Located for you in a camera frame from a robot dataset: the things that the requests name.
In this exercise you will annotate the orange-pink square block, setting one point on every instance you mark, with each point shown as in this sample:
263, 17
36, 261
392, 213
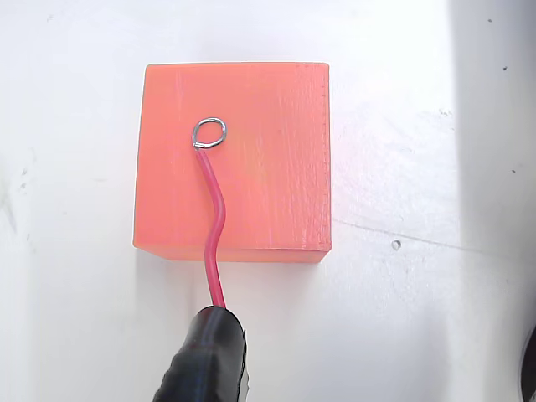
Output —
272, 167

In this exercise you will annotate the black round object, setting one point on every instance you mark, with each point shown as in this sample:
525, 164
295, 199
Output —
531, 368

